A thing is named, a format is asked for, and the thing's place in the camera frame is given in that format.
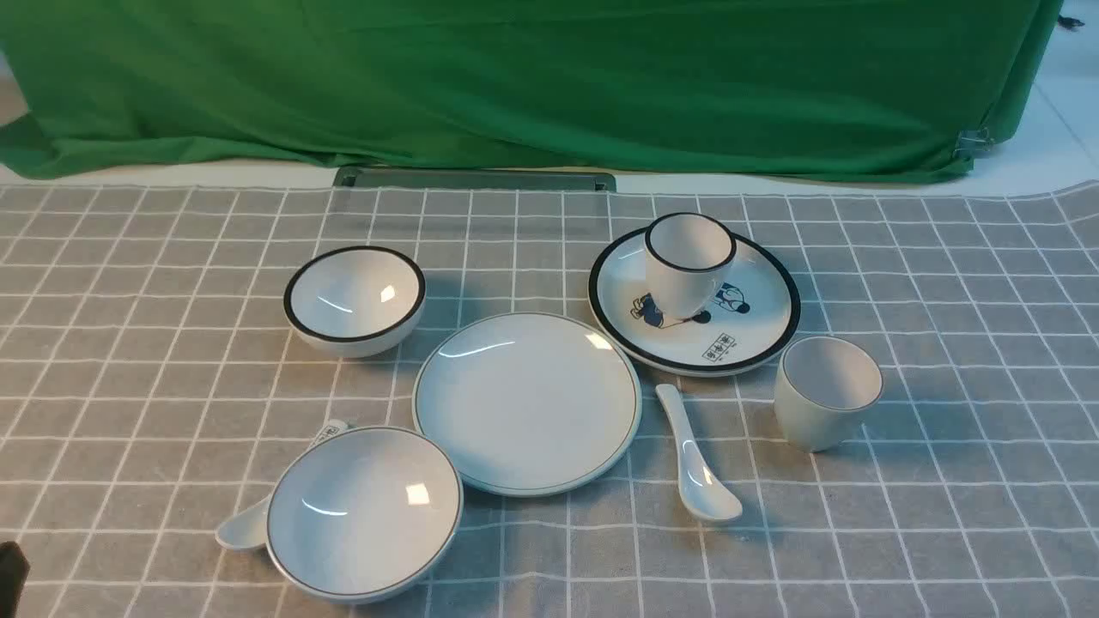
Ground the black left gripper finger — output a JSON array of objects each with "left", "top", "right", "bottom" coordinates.
[{"left": 0, "top": 542, "right": 30, "bottom": 617}]

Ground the thin-rimmed white bowl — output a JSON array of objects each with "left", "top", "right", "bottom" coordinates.
[{"left": 264, "top": 426, "right": 464, "bottom": 605}]

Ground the plain white ceramic spoon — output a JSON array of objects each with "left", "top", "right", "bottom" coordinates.
[{"left": 655, "top": 384, "right": 744, "bottom": 525}]

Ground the plain white cup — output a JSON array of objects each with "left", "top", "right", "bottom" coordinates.
[{"left": 773, "top": 336, "right": 884, "bottom": 452}]

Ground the white spoon with lettering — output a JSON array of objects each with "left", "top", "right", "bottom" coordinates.
[{"left": 215, "top": 419, "right": 349, "bottom": 551}]

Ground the grey checkered tablecloth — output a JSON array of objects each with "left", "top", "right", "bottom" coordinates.
[{"left": 1, "top": 181, "right": 1098, "bottom": 617}]

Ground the black-rimmed white bowl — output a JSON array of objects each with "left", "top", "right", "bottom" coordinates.
[{"left": 282, "top": 245, "right": 428, "bottom": 357}]

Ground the thin-rimmed white plate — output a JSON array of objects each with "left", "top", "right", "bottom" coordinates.
[{"left": 412, "top": 312, "right": 643, "bottom": 497}]

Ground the black-rimmed white cup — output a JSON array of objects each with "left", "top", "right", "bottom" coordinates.
[{"left": 643, "top": 212, "right": 739, "bottom": 320}]

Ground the black-rimmed illustrated plate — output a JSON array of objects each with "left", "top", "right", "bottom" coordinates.
[{"left": 588, "top": 228, "right": 801, "bottom": 377}]

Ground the green backdrop cloth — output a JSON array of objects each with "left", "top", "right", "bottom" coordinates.
[{"left": 3, "top": 1, "right": 1061, "bottom": 184}]

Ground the metal clip on backdrop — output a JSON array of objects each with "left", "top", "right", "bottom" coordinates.
[{"left": 953, "top": 128, "right": 997, "bottom": 161}]

